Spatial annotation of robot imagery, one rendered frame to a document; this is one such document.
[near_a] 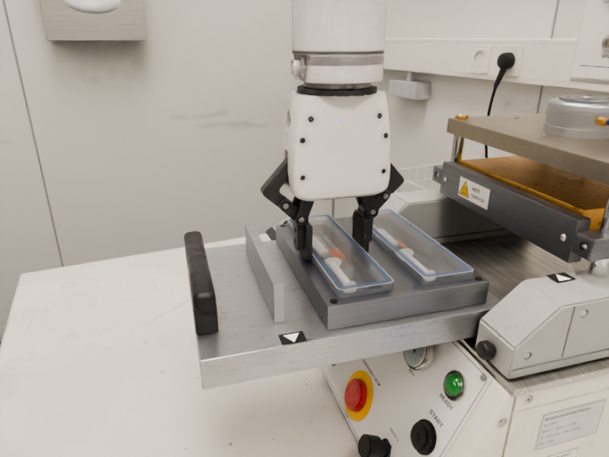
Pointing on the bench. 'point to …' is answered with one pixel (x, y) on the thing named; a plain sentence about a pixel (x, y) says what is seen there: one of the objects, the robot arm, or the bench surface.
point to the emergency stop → (355, 394)
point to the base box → (539, 422)
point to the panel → (411, 397)
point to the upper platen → (547, 184)
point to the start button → (421, 436)
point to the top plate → (549, 134)
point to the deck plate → (508, 264)
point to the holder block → (335, 311)
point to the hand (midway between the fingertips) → (333, 237)
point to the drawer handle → (200, 285)
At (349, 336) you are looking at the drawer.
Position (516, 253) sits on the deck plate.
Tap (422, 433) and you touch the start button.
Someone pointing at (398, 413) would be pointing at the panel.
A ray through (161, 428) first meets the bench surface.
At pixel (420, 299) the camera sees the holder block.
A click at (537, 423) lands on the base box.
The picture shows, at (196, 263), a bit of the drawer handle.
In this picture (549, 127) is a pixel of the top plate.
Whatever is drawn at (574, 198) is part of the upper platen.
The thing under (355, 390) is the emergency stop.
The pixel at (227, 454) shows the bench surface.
